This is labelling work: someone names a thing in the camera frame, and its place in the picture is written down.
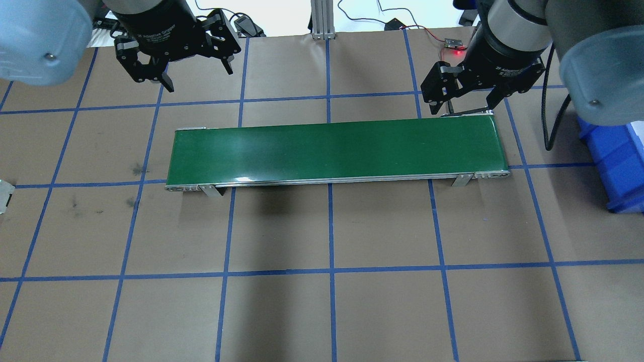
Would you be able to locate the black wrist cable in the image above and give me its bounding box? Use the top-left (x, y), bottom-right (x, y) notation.
top-left (541, 43), bottom-right (572, 151)

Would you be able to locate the thin red black wire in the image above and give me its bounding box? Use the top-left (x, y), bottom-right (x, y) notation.
top-left (402, 24), bottom-right (448, 47)

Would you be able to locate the blue open-front plastic bin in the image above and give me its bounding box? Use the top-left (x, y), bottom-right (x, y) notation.
top-left (576, 116), bottom-right (644, 214)

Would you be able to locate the green conveyor belt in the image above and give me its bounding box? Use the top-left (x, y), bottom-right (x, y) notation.
top-left (165, 114), bottom-right (511, 198)

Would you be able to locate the aluminium profile post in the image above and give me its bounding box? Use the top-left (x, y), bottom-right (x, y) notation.
top-left (309, 0), bottom-right (337, 40)

